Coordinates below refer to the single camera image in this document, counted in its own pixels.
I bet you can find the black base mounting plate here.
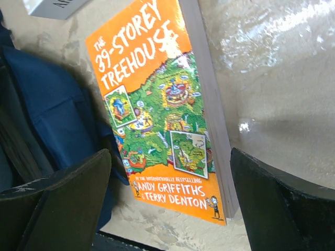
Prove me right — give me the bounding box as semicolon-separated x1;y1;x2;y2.
91;231;161;251

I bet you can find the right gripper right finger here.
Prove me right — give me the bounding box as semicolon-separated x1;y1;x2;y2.
230;148;334;250

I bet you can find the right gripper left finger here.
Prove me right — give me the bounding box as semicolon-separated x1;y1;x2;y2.
1;149;111;250

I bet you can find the navy blue student backpack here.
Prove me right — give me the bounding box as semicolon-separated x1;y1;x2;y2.
0;10;130;233

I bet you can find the orange treehouse book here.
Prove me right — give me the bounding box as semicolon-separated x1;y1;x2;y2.
86;1;226;226

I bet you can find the white coffee photo book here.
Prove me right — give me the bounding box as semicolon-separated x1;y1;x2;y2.
23;0;88;20

